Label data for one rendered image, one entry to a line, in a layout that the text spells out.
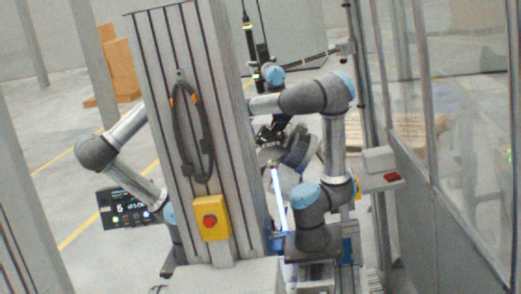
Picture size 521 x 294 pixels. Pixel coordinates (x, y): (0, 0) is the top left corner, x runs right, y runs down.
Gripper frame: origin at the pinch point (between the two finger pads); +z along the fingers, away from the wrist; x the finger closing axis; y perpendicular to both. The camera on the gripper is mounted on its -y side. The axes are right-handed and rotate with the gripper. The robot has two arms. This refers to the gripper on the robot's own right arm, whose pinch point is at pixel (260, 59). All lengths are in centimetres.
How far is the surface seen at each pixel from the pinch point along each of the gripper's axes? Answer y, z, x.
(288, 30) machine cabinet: 86, 715, 174
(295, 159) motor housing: 58, 14, 10
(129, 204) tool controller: 49, -13, -74
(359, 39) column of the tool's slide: 8, 43, 65
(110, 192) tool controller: 42, -10, -81
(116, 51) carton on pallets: 64, 813, -152
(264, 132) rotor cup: 42.2, 21.6, -1.6
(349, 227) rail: 83, -26, 23
